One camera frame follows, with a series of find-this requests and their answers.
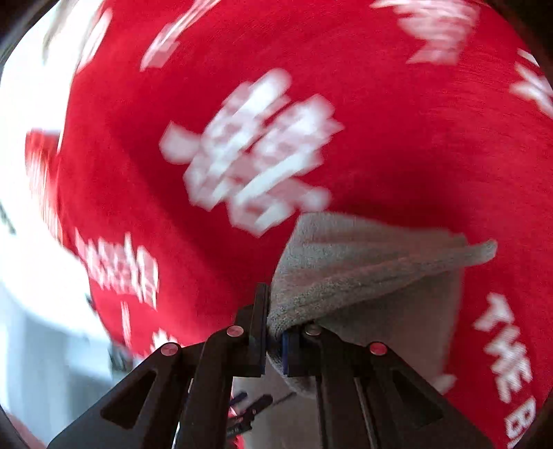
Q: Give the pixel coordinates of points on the grey fleece cloth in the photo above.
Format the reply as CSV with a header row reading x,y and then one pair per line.
x,y
345,267

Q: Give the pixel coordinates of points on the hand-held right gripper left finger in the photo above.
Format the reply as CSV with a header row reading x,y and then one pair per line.
x,y
258,332

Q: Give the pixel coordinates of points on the red printed blanket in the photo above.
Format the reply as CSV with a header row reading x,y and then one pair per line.
x,y
389,129

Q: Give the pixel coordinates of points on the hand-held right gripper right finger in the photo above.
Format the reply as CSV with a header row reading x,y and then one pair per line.
x,y
287,355

